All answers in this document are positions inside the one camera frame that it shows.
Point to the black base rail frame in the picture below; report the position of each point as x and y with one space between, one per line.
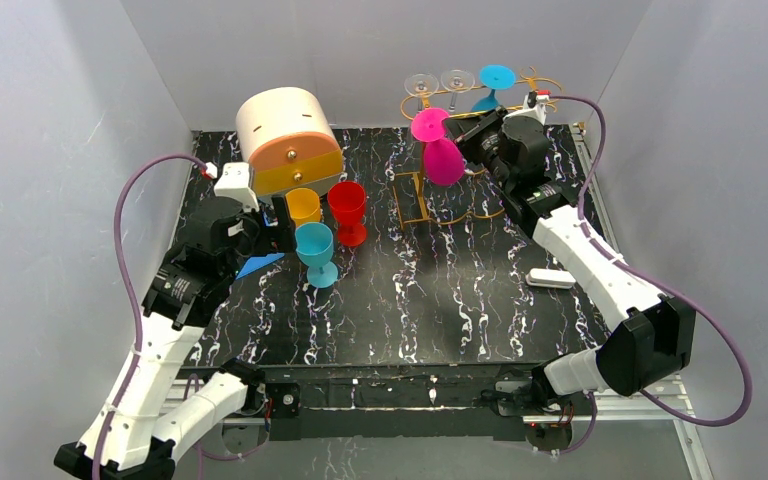
496 400

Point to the clear wine glass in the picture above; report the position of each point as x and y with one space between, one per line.
456 81
421 86

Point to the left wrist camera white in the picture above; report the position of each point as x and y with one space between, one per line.
236 182

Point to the gold wire glass rack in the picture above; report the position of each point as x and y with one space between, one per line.
417 200

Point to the white cylindrical drawer box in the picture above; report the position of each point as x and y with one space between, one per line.
284 135

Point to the blue flat sheet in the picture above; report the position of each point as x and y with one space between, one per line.
256 263

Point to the red wine glass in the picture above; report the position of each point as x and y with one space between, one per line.
347 203

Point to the light blue wine glass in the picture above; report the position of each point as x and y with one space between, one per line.
315 249

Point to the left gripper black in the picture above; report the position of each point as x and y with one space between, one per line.
268 228

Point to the white oblong case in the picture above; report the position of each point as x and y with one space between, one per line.
547 278

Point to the magenta wine glass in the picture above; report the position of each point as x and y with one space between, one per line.
443 162

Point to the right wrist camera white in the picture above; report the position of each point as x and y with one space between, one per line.
535 105

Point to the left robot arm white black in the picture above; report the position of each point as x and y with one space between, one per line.
132 438

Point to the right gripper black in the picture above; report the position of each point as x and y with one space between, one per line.
466 134

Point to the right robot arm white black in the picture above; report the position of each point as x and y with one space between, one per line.
651 331

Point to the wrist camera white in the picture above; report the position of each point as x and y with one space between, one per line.
535 105
236 182

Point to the teal wine glass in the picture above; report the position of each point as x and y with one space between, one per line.
494 77

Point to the clear wine glass left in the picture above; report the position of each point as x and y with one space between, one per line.
421 86

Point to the yellow wine glass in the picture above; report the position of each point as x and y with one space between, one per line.
304 206

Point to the clear wine glass right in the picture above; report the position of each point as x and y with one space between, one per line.
456 81

